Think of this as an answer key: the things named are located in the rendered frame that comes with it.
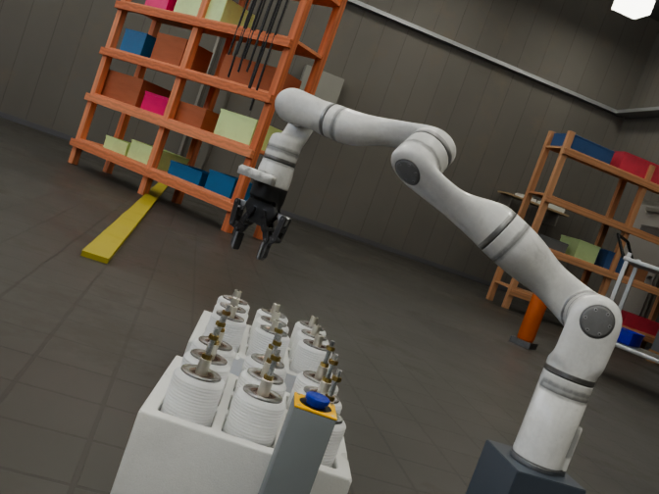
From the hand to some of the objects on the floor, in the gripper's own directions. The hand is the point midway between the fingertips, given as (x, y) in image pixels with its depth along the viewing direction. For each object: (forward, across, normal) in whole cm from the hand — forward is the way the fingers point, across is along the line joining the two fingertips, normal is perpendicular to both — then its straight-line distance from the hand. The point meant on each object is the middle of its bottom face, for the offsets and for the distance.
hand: (248, 248), depth 152 cm
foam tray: (+47, -16, +4) cm, 50 cm away
